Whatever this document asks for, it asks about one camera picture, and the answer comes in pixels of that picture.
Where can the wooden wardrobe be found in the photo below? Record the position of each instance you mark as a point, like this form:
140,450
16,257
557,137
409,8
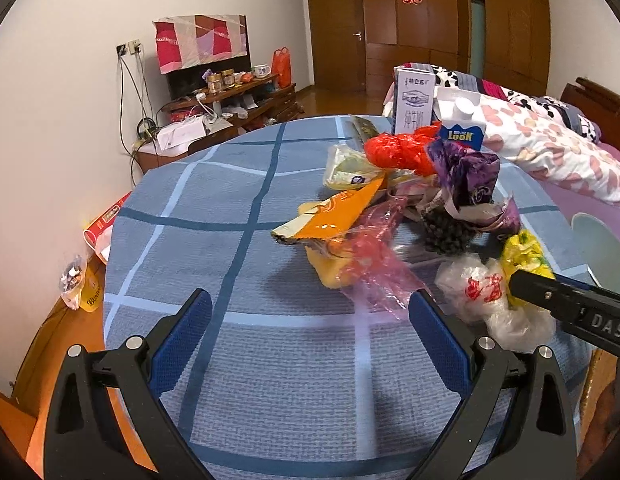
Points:
440,30

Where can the black dotted bag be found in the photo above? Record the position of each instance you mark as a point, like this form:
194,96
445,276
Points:
447,232

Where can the yellow bottle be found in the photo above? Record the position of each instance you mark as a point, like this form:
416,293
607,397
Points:
92,292

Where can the glass jar gold lid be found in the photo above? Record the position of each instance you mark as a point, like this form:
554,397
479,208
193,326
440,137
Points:
215,84
228,79

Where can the orange gift bag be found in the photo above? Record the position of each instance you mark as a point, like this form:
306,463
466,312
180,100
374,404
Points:
282,67

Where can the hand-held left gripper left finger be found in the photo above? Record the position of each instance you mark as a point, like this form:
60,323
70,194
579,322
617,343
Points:
182,340

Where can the red cardboard box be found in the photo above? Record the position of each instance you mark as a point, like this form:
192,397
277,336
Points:
102,225

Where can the flat yellow box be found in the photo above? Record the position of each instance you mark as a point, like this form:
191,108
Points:
325,266

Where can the pink bed sheet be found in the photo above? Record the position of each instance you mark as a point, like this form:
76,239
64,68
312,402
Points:
580,205

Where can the blue white carton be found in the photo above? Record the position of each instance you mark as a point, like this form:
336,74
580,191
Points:
460,135

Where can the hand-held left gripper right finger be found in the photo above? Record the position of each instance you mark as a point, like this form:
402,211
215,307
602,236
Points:
440,340

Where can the black television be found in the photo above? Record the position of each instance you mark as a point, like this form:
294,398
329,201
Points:
187,85

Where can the pale green round disc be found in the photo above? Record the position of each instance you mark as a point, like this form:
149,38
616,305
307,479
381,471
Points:
597,245

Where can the white mug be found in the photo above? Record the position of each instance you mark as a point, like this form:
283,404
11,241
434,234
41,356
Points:
261,71

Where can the purple foil wrapper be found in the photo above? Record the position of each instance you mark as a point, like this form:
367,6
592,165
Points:
470,172

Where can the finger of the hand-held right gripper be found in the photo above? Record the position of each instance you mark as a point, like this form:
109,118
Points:
540,292

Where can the white plastic bag red print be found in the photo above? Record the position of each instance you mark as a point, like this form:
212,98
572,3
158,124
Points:
515,327

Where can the olive foil wrapper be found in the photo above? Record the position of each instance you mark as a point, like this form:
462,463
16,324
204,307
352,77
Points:
362,130

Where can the blue checked tablecloth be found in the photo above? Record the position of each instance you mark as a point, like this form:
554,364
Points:
270,360

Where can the wooden television cabinet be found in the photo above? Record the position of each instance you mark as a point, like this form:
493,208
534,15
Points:
270,97

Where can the pink plastic bag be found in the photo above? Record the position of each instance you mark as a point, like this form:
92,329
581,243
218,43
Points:
375,265

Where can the wooden headboard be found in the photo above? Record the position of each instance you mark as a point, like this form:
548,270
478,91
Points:
597,97

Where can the orange snack wrapper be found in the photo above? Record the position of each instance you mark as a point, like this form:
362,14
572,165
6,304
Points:
330,217

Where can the wooden door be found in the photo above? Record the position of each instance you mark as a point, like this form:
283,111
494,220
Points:
335,35

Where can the clear plastic bag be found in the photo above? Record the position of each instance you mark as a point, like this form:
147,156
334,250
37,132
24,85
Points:
72,280

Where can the pale green packet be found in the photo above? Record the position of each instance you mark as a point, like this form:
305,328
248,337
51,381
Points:
347,170

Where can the floral quilt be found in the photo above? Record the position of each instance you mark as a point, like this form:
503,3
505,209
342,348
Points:
540,135

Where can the wall power outlet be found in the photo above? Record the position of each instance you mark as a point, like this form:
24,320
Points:
129,47

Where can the grey white milk box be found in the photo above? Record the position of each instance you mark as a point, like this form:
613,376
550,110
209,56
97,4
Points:
412,105

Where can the yellow plastic bag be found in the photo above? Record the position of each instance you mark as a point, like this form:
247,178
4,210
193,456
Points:
525,255

